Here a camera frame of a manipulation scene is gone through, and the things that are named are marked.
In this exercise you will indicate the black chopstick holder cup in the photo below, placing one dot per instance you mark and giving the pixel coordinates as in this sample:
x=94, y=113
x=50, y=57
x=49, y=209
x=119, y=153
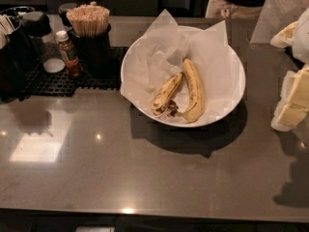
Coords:
x=95, y=52

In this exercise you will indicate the glass shaker with black lid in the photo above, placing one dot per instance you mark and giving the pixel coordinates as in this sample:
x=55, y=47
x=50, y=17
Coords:
x=37, y=27

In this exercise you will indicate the dark jar behind chopsticks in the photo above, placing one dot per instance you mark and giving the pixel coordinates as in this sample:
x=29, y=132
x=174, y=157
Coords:
x=62, y=11

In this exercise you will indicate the white paper liner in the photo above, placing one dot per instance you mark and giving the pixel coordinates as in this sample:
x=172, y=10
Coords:
x=154, y=58

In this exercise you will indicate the black container at left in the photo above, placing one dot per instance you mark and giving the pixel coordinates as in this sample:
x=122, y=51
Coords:
x=17, y=54

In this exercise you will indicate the white bowl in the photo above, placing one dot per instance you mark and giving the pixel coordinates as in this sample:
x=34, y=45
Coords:
x=225, y=91

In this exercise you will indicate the bundle of wooden chopsticks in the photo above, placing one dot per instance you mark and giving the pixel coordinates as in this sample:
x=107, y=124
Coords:
x=89, y=20

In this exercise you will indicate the black grid mat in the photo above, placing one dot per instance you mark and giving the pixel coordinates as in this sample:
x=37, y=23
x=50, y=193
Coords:
x=41, y=83

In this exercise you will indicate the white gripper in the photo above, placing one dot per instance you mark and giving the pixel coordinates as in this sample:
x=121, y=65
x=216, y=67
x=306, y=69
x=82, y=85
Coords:
x=301, y=38

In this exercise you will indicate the long yellow banana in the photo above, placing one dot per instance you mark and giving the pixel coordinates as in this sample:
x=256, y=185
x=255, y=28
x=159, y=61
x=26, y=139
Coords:
x=196, y=105

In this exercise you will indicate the short spotted banana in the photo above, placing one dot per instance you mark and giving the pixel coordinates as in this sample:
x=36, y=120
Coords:
x=163, y=96

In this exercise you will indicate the person in beige trousers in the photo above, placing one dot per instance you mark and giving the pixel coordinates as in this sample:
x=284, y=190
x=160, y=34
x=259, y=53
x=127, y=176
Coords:
x=246, y=9

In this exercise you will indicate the small brown sauce bottle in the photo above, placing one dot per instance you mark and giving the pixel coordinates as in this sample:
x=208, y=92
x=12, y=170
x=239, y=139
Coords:
x=69, y=54

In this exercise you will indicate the clear acrylic stand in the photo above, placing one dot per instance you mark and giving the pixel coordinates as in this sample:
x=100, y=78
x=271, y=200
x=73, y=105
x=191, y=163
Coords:
x=275, y=16

